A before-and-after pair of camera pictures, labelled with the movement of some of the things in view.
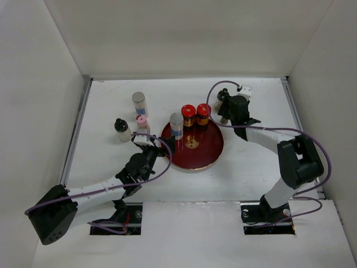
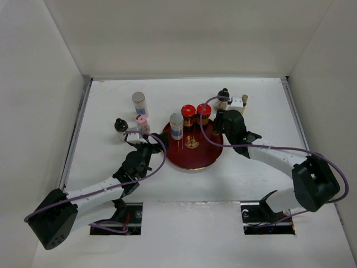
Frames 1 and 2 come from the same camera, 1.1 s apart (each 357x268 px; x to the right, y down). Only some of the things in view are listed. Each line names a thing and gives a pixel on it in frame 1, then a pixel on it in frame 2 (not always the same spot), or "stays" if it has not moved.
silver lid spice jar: (139, 99) stays
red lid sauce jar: (203, 111) stays
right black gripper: (226, 103) -> (218, 121)
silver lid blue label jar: (177, 121) stays
